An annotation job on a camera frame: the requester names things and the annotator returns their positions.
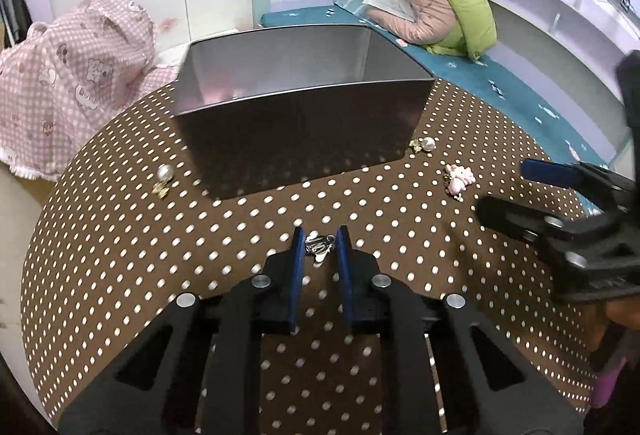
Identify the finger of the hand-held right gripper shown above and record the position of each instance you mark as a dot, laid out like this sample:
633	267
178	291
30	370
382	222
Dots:
515	217
550	170

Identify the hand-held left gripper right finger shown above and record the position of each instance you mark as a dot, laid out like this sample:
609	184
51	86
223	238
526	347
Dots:
344	275

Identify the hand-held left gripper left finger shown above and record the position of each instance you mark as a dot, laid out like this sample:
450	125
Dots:
298	275

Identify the silver clip earring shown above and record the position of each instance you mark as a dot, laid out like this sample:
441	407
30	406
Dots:
320	242

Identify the grey metal tin box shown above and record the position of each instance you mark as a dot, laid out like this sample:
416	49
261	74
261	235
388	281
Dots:
300	140

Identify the person's right forearm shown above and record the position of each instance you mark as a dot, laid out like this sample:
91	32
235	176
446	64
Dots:
612	375

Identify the pink rabbit charm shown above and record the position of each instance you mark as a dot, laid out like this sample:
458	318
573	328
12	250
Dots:
460	177

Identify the blue patterned mattress sheet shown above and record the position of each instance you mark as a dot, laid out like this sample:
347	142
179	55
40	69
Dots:
510	70

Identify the pearl earring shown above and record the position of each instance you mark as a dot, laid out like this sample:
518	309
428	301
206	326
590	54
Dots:
164	176
424	145

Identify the brown polka dot tablecloth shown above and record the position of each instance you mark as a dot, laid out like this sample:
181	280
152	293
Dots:
150	265

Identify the green padded quilt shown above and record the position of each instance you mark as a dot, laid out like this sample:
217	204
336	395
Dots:
465	0

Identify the pink padded quilt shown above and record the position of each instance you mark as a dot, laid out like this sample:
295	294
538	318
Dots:
425	10

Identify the white pillow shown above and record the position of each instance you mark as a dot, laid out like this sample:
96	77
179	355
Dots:
392	5

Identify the pink checkered blanket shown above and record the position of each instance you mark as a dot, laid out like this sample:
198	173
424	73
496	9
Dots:
75	80

